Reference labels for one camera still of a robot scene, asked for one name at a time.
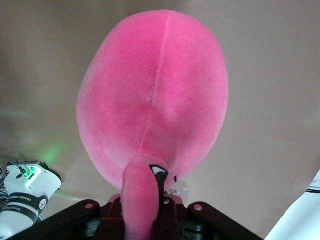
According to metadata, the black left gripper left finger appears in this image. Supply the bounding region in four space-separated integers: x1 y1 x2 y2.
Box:
37 198 125 240

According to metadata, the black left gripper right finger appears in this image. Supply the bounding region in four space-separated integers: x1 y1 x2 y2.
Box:
152 196 265 240

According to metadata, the bright pink round plush toy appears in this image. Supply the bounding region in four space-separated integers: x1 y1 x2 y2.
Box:
76 8 230 240

